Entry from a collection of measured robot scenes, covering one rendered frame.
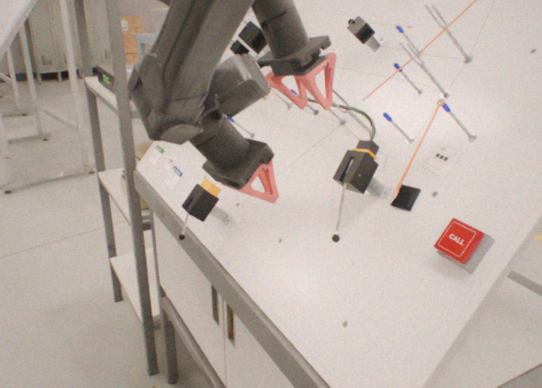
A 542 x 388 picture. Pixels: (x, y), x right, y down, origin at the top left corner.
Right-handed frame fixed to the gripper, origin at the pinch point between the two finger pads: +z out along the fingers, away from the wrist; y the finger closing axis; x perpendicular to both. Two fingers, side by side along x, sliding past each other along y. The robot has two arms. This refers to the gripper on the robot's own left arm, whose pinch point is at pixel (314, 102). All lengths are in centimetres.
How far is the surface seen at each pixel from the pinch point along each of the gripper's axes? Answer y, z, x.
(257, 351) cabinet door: 22, 47, 22
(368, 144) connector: -2.4, 10.8, -4.9
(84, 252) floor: 223, 91, 15
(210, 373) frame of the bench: 57, 73, 27
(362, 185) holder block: -3.5, 15.2, 0.3
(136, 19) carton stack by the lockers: 720, 53, -309
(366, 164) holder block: -3.6, 12.6, -2.0
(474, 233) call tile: -22.9, 18.6, 1.8
